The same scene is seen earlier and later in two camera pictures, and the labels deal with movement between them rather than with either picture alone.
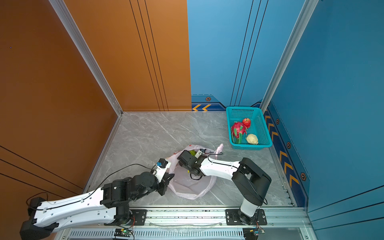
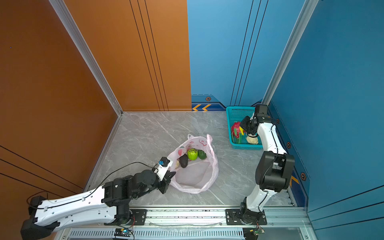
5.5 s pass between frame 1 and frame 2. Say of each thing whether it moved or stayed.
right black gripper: moved
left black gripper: stayed
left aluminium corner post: stayed
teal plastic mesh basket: stayed
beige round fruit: stayed
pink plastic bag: moved
